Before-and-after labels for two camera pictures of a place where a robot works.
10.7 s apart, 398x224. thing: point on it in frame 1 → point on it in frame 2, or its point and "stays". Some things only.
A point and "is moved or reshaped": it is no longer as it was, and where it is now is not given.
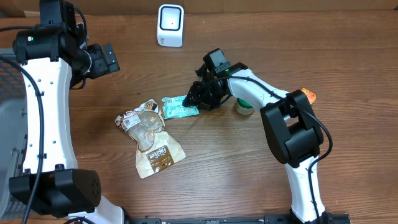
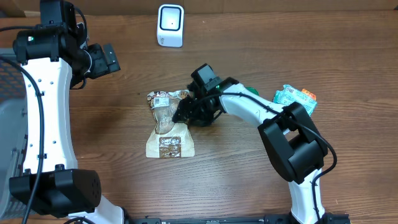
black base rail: (268, 219) stays
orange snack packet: (311, 96) stays
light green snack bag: (173, 107) is moved or reshaped
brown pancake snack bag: (155, 150) → (168, 139)
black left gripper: (103, 66) stays
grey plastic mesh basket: (13, 132) stays
